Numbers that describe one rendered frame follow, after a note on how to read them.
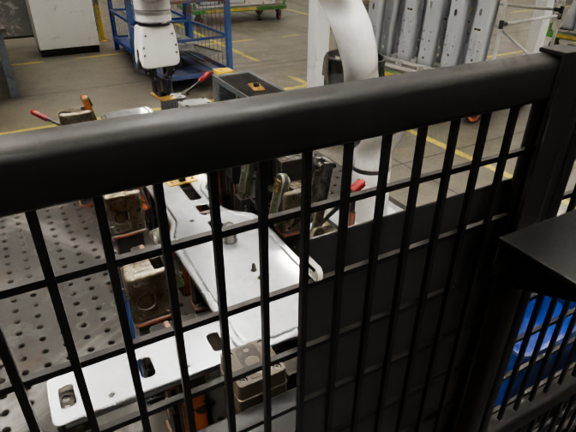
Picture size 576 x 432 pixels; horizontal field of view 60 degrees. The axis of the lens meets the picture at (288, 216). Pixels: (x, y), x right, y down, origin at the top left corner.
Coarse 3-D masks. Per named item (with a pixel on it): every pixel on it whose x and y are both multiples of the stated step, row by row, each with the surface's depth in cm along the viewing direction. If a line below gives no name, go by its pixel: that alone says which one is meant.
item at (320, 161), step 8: (312, 160) 97; (320, 160) 99; (328, 160) 98; (312, 168) 96; (320, 168) 98; (328, 168) 98; (320, 176) 100; (328, 176) 98; (312, 184) 101; (320, 184) 99; (328, 184) 100; (312, 192) 102; (320, 192) 99; (312, 200) 103; (320, 200) 100; (312, 216) 105; (320, 216) 102; (312, 224) 103; (320, 224) 103
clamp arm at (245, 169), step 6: (246, 168) 128; (252, 168) 128; (246, 174) 128; (252, 174) 129; (240, 180) 132; (246, 180) 129; (252, 180) 130; (240, 186) 132; (246, 186) 130; (240, 192) 131; (246, 192) 131
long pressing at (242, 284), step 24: (168, 192) 132; (168, 216) 122; (192, 216) 121; (240, 216) 121; (240, 240) 112; (192, 264) 104; (240, 264) 104; (288, 264) 104; (216, 288) 97; (240, 288) 97; (288, 312) 91; (240, 336) 86; (288, 336) 86
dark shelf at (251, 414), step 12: (276, 396) 72; (288, 396) 71; (252, 408) 70; (276, 408) 70; (552, 408) 70; (564, 408) 70; (240, 420) 68; (276, 420) 68; (288, 420) 68; (540, 420) 68
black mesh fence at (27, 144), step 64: (512, 64) 28; (64, 128) 19; (128, 128) 19; (192, 128) 20; (256, 128) 22; (320, 128) 23; (384, 128) 25; (512, 128) 32; (0, 192) 18; (64, 192) 19; (384, 192) 29; (512, 192) 37; (128, 256) 23; (384, 256) 32; (64, 320) 22; (128, 320) 24; (192, 320) 27; (512, 320) 42; (0, 384) 23; (384, 384) 38; (448, 384) 44; (512, 384) 51
